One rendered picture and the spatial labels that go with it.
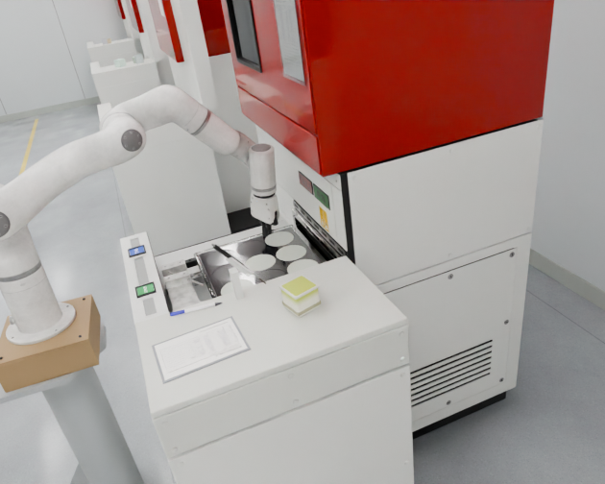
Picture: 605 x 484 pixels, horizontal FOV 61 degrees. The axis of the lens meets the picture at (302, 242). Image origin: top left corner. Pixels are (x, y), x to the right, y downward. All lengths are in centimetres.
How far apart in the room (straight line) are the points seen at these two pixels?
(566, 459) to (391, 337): 117
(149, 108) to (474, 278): 118
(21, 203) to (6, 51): 801
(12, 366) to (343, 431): 90
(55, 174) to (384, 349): 95
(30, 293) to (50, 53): 795
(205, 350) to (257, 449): 27
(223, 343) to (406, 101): 79
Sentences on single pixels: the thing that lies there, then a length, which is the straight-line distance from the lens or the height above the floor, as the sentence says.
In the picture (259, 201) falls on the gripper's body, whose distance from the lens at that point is 174.
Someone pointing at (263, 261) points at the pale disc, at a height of 90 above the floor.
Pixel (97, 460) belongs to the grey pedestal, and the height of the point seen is 40.
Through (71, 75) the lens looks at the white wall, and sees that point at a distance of 942.
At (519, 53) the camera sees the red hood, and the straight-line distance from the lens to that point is 166.
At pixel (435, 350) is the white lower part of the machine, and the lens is 195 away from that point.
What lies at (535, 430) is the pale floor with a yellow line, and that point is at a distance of 236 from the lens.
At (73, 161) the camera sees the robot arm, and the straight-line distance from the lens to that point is 149.
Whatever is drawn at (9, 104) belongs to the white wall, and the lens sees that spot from 956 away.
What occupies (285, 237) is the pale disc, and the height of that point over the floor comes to 90.
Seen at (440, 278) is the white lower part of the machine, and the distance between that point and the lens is 178.
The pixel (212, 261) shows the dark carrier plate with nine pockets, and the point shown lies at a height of 90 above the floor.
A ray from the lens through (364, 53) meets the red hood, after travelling 138.
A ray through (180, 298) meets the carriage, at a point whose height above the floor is 88.
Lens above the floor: 176
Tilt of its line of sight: 29 degrees down
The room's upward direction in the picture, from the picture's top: 8 degrees counter-clockwise
